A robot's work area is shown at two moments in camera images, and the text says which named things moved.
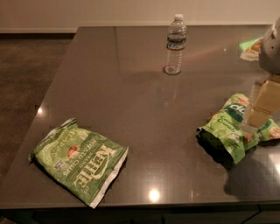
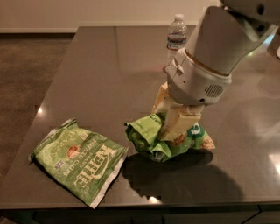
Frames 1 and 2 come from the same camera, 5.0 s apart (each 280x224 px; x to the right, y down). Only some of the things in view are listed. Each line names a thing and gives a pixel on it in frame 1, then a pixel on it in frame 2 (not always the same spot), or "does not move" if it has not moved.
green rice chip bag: [223, 139] → [145, 135]
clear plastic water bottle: [176, 44] does not move
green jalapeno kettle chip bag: [80, 162] does not move
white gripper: [271, 53] → [196, 82]
